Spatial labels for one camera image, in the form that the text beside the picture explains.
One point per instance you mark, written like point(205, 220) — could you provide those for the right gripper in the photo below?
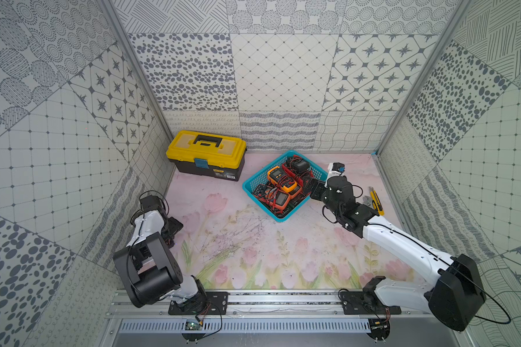
point(320, 185)

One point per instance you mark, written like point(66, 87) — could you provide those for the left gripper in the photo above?
point(172, 225)

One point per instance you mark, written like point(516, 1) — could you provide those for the small black multimeter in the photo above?
point(297, 164)

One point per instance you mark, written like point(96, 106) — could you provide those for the orange multimeter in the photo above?
point(279, 200)

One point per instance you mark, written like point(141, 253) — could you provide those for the small yellow multimeter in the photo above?
point(281, 179)

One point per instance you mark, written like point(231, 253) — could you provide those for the red black multimeter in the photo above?
point(263, 192)

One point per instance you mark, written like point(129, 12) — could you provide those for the red multimeter with grey screen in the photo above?
point(306, 180)

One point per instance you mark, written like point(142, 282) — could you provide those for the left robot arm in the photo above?
point(148, 269)

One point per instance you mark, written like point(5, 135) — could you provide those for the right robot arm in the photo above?
point(452, 290)

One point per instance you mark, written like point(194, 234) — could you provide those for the teal plastic basket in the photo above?
point(250, 185)

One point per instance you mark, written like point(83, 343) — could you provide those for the yellow utility knife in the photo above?
point(376, 203)

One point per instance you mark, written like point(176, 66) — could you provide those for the yellow black toolbox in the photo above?
point(207, 154)

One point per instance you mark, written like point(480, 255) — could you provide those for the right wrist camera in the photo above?
point(335, 169)

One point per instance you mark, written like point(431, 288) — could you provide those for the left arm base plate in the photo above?
point(207, 303)

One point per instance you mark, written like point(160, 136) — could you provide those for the white cable duct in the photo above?
point(247, 325)

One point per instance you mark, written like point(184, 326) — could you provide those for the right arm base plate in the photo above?
point(360, 303)

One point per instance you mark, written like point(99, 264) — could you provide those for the aluminium rail frame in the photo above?
point(249, 303)

